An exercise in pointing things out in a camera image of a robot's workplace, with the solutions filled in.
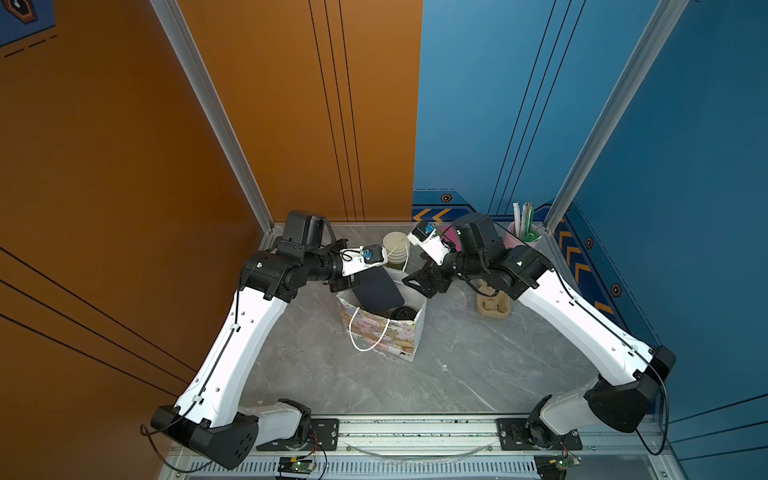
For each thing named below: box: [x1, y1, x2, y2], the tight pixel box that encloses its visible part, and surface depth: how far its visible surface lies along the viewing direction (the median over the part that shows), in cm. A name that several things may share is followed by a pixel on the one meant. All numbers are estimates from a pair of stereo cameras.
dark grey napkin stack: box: [352, 266, 405, 315], surface depth 77 cm
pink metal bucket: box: [504, 221, 542, 249], surface depth 101 cm
